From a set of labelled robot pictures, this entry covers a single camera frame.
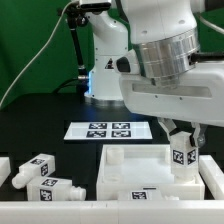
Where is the grey cable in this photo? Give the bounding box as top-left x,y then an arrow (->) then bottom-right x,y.
0,0 -> 80,108

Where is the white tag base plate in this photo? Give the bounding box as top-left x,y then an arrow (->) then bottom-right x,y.
64,122 -> 152,141

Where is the white right fence bar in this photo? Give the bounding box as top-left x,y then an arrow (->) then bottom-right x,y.
199,155 -> 224,200

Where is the white fence bar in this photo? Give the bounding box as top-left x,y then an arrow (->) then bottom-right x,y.
0,157 -> 11,187
0,200 -> 224,224
199,155 -> 224,200

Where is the black camera on mount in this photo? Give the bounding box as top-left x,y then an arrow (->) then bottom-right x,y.
79,0 -> 111,12

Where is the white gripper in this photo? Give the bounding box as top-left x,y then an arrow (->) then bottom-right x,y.
120,68 -> 224,148

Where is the white square tabletop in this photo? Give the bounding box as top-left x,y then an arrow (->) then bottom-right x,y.
96,144 -> 205,200

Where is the white front fence bar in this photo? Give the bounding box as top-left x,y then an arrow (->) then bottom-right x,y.
0,200 -> 224,224

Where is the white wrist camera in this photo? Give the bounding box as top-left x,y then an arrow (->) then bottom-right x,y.
114,50 -> 140,75

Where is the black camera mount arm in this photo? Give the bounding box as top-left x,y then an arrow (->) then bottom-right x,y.
57,2 -> 88,80

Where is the white left fence bar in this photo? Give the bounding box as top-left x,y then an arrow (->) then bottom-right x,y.
0,157 -> 11,187

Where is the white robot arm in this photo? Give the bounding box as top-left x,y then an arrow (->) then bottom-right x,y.
114,0 -> 224,147

